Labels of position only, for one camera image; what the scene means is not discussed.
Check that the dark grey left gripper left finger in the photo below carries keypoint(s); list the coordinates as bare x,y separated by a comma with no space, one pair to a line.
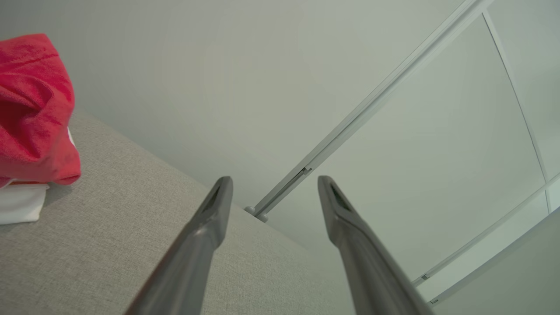
192,262

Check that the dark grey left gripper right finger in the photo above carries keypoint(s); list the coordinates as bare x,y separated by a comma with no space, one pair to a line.
367,271

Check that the red Bulls basketball jersey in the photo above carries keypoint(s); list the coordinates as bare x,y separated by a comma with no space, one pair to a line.
22,203

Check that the red shorts with white stripe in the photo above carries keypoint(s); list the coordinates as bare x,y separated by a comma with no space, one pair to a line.
30,109

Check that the grey wall frame rail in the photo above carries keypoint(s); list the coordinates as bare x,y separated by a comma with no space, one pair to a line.
494,258
485,232

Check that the grey metal partition post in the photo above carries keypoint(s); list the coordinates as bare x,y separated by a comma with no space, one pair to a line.
350,122

